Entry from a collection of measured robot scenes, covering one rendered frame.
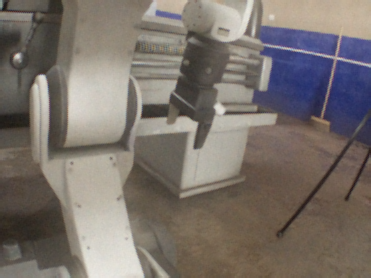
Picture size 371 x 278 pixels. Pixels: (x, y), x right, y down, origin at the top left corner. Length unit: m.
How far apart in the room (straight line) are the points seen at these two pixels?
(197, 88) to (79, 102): 0.23
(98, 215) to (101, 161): 0.10
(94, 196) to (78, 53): 0.24
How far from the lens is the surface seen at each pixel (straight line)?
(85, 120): 0.45
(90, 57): 0.43
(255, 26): 3.31
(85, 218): 0.50
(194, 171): 1.45
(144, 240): 0.83
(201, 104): 0.55
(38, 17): 0.78
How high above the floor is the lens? 0.73
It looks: 18 degrees down
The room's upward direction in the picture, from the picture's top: 8 degrees clockwise
